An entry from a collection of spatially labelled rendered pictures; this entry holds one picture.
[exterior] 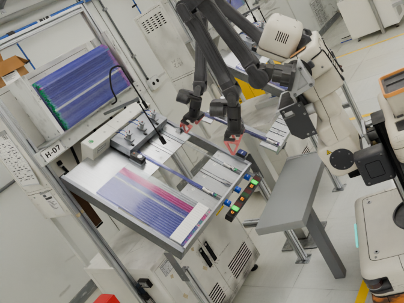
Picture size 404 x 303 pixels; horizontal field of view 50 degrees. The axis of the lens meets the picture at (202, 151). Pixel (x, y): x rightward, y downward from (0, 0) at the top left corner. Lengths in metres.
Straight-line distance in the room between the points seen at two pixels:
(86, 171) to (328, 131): 1.18
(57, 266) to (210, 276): 1.65
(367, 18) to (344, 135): 4.65
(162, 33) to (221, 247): 1.61
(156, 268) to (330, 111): 1.14
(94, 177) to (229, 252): 0.94
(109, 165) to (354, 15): 4.86
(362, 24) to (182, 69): 3.69
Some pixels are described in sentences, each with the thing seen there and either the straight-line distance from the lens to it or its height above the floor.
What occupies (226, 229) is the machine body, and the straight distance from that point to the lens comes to 2.64.
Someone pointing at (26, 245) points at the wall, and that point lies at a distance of 3.71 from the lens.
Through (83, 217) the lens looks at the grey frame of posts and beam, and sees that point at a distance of 2.27.
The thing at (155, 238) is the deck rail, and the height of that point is 0.81.
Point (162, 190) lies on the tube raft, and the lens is 2.15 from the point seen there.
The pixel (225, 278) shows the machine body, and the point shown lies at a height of 0.20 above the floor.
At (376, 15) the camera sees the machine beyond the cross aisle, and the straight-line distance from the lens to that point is 6.41.
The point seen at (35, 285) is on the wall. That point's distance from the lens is 3.76.
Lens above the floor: 1.59
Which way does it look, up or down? 17 degrees down
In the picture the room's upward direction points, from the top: 31 degrees counter-clockwise
